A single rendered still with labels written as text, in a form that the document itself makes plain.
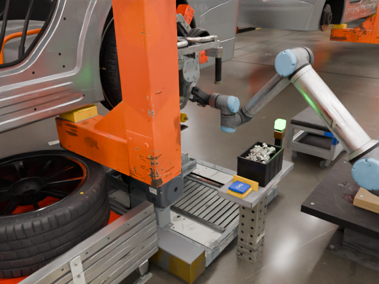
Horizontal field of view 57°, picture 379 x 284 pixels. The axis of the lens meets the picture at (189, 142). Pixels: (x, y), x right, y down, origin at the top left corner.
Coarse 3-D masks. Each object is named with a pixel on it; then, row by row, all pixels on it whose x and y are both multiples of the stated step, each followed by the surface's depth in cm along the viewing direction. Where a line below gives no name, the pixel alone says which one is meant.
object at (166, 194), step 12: (132, 180) 185; (180, 180) 177; (132, 192) 190; (144, 192) 190; (156, 192) 171; (168, 192) 171; (180, 192) 179; (132, 204) 189; (156, 204) 175; (168, 204) 175; (156, 216) 179; (168, 216) 186; (168, 228) 184
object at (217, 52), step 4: (212, 48) 187; (216, 48) 185; (220, 48) 186; (208, 52) 189; (212, 52) 188; (216, 52) 186; (220, 52) 187; (212, 56) 189; (216, 56) 187; (220, 56) 188
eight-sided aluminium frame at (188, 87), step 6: (180, 18) 188; (180, 24) 190; (186, 24) 193; (180, 30) 197; (186, 30) 194; (186, 36) 202; (192, 42) 203; (192, 54) 211; (198, 54) 208; (198, 60) 210; (198, 66) 211; (198, 72) 212; (198, 78) 213; (186, 84) 213; (192, 84) 211; (186, 90) 210; (186, 96) 209; (180, 102) 208; (186, 102) 210; (180, 108) 207
